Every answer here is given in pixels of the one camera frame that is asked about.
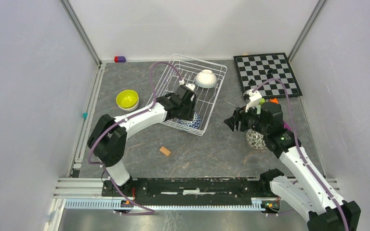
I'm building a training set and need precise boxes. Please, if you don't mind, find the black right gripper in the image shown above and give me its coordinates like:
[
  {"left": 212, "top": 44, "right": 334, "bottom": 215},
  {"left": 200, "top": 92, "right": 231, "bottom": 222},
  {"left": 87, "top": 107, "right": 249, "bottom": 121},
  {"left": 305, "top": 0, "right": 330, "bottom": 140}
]
[{"left": 224, "top": 101, "right": 269, "bottom": 135}]

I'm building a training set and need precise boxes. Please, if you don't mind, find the blue white patterned bowl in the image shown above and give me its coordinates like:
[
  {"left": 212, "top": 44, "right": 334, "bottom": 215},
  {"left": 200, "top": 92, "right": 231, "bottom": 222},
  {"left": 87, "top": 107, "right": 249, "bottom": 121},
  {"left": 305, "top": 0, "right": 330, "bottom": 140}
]
[{"left": 177, "top": 111, "right": 202, "bottom": 129}]

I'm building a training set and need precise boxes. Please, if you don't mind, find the red floral patterned bowl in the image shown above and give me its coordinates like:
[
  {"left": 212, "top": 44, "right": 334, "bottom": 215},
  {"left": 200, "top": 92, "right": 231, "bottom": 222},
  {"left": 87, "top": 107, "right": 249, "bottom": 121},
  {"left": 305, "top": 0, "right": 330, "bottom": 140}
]
[{"left": 246, "top": 129, "right": 267, "bottom": 150}]

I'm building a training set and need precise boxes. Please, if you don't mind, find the yellow bowl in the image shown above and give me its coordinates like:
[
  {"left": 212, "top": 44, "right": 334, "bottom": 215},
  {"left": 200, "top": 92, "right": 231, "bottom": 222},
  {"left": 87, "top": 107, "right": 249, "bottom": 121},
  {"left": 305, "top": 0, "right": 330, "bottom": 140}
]
[{"left": 116, "top": 90, "right": 139, "bottom": 108}]

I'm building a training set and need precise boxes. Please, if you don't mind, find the plain white bowl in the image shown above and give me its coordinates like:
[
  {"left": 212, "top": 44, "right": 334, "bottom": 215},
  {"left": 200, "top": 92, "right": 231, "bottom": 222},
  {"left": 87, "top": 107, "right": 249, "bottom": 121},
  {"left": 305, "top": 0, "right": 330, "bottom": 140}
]
[{"left": 118, "top": 101, "right": 139, "bottom": 112}]

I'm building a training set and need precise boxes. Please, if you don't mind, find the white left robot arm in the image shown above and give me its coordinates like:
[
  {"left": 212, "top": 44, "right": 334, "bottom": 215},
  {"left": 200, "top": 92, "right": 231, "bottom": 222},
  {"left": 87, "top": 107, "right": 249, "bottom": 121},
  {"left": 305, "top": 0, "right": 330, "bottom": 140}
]
[{"left": 87, "top": 84, "right": 197, "bottom": 196}]

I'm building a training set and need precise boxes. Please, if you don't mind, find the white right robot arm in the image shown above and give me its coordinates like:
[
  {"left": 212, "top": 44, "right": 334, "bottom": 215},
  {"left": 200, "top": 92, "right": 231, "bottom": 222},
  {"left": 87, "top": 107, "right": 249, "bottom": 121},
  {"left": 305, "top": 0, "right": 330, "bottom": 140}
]
[{"left": 224, "top": 102, "right": 361, "bottom": 231}]

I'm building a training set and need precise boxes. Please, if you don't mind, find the white ribbed bowl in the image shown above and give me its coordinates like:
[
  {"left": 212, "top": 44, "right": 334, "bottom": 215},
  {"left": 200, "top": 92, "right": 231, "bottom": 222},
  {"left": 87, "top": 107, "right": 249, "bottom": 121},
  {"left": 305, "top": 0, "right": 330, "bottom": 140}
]
[{"left": 194, "top": 69, "right": 217, "bottom": 89}]

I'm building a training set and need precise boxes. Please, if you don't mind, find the black chess piece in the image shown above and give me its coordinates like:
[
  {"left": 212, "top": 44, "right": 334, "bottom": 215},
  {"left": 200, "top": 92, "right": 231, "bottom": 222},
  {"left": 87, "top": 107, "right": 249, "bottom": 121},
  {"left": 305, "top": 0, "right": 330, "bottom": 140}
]
[
  {"left": 248, "top": 79, "right": 256, "bottom": 86},
  {"left": 266, "top": 68, "right": 274, "bottom": 75}
]

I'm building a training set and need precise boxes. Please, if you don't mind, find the orange curved plastic piece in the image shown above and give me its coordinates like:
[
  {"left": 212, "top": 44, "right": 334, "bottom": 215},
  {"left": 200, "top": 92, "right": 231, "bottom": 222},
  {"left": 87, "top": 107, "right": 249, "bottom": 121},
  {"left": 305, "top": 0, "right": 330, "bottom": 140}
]
[{"left": 269, "top": 98, "right": 278, "bottom": 104}]

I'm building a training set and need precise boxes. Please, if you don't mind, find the tan wooden block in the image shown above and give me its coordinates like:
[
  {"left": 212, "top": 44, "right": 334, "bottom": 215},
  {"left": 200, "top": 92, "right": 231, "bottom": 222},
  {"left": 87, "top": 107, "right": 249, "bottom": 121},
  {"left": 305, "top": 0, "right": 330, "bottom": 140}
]
[{"left": 159, "top": 146, "right": 172, "bottom": 156}]

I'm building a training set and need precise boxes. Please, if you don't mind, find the magenta plastic scoop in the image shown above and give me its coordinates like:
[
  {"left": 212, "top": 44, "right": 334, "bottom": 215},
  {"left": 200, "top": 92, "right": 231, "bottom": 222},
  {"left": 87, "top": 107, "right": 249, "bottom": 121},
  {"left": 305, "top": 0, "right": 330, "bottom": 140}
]
[{"left": 284, "top": 122, "right": 291, "bottom": 130}]

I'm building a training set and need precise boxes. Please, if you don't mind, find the black white chessboard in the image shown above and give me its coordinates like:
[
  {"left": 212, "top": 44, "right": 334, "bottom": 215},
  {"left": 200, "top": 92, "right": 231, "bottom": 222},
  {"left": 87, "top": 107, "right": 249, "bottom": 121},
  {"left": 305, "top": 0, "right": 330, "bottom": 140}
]
[{"left": 233, "top": 52, "right": 303, "bottom": 99}]

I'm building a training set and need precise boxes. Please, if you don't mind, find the red purple block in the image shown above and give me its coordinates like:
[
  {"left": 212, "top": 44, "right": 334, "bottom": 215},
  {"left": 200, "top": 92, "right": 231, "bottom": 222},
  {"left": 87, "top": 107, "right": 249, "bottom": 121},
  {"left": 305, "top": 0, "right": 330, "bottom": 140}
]
[{"left": 114, "top": 56, "right": 126, "bottom": 63}]

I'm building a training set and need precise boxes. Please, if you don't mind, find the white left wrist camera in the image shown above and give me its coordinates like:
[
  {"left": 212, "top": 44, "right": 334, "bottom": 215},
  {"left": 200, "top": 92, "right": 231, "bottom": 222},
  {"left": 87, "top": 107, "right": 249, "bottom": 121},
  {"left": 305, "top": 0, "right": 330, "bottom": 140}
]
[{"left": 179, "top": 80, "right": 196, "bottom": 91}]

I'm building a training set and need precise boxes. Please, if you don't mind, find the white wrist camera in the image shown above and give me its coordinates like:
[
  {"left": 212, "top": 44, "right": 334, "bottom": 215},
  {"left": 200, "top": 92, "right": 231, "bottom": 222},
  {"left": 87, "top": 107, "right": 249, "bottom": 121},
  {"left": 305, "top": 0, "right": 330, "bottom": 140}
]
[
  {"left": 179, "top": 80, "right": 196, "bottom": 91},
  {"left": 244, "top": 90, "right": 262, "bottom": 113}
]

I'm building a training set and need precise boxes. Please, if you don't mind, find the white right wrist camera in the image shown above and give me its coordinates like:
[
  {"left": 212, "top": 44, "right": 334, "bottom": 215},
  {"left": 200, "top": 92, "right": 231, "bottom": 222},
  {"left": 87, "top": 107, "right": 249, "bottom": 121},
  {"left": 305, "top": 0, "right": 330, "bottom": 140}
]
[{"left": 244, "top": 90, "right": 262, "bottom": 113}]

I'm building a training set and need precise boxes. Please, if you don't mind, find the white wire dish rack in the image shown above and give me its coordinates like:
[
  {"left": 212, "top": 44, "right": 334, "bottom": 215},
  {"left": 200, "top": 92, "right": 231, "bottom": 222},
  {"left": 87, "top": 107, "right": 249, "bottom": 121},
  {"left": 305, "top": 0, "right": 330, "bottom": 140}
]
[{"left": 161, "top": 54, "right": 227, "bottom": 136}]

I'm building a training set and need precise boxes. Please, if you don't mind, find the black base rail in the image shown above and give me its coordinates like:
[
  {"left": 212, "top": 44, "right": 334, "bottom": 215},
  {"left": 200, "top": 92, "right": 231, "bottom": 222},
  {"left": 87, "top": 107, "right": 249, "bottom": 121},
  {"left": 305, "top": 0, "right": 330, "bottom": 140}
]
[{"left": 120, "top": 177, "right": 277, "bottom": 206}]

